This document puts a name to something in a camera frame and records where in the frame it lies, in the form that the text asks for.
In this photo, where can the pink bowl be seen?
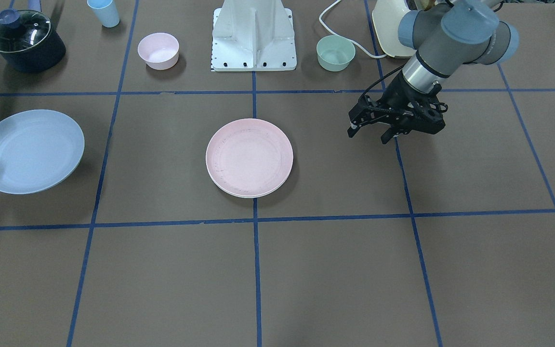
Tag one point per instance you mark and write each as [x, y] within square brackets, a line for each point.
[160, 51]

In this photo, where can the blue plate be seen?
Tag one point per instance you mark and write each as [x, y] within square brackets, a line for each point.
[38, 150]

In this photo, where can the cream plate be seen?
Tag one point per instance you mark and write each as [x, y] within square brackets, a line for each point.
[249, 184]

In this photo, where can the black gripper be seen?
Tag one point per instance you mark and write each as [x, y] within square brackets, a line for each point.
[397, 95]

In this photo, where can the light blue cup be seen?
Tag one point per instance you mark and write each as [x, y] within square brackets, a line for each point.
[106, 12]

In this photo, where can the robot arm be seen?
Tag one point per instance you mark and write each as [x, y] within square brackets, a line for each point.
[450, 35]

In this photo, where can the green bowl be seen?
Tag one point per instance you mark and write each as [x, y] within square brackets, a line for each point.
[334, 53]

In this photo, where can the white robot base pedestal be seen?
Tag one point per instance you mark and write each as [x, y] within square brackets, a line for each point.
[253, 36]

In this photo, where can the dark blue pot with lid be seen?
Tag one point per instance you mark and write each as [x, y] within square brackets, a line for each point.
[29, 41]

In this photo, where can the cream toaster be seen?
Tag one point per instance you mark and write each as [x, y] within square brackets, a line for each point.
[386, 16]

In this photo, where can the pink plate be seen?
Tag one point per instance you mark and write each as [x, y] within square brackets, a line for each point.
[249, 144]

